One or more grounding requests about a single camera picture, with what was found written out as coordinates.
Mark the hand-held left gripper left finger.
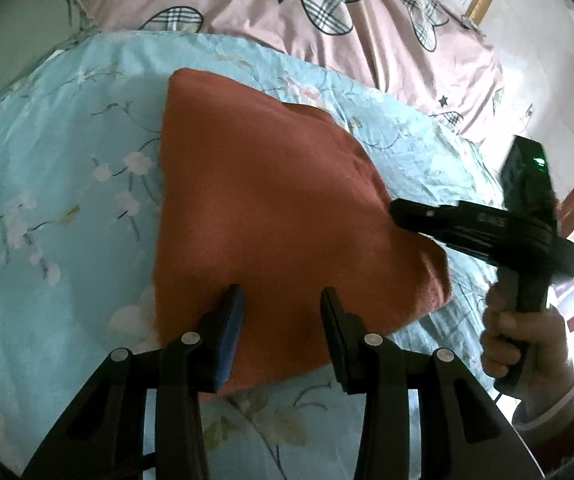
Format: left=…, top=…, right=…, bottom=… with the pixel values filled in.
left=19, top=284, right=247, bottom=480

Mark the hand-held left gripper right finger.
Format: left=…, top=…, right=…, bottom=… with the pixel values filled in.
left=319, top=287, right=548, bottom=480

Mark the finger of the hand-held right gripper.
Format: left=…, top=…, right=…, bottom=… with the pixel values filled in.
left=389, top=198, right=473, bottom=261

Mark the rust orange sweater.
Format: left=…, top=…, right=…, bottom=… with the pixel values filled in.
left=149, top=67, right=454, bottom=403

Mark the person's right forearm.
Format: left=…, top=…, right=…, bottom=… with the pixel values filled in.
left=510, top=365, right=574, bottom=471

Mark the person's right hand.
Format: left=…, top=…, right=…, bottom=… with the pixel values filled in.
left=480, top=285, right=570, bottom=401

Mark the light blue floral bedsheet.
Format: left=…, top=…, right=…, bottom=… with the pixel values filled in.
left=0, top=30, right=523, bottom=480

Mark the pink heart-print quilt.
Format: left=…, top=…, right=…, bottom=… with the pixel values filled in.
left=64, top=0, right=505, bottom=143

